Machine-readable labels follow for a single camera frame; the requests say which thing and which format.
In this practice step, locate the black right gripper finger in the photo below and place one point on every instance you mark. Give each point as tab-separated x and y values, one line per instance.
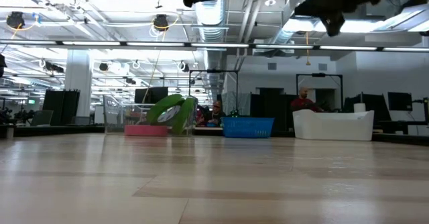
308	7

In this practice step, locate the yellow hanging pendant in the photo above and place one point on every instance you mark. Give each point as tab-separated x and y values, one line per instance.
307	62

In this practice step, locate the long light bar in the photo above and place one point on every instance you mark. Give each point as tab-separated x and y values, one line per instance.
218	45

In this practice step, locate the black metal stand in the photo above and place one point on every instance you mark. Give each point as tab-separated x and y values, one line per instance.
318	74

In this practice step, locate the person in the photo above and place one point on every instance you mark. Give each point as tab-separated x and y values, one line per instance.
216	115
303	104

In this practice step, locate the white roll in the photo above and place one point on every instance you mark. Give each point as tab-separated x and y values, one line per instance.
360	107

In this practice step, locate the black partition panel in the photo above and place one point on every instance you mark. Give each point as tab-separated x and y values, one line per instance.
368	106
62	106

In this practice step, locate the black monitor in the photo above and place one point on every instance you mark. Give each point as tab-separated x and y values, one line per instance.
151	95
399	101

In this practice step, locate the white plastic bin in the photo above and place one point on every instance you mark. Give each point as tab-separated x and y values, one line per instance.
333	125

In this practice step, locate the blue plastic basket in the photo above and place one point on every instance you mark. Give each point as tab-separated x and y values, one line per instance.
248	127

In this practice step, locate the clear plastic container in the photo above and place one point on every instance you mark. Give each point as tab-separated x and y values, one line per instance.
114	116

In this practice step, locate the white round column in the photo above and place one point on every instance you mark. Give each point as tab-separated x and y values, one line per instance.
78	83

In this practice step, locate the grey chair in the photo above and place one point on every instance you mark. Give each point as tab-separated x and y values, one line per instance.
42	117

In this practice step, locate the silver ventilation duct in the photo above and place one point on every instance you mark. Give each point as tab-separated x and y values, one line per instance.
281	36
209	19

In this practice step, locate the black aluminium frame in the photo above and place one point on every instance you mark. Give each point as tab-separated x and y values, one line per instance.
50	130

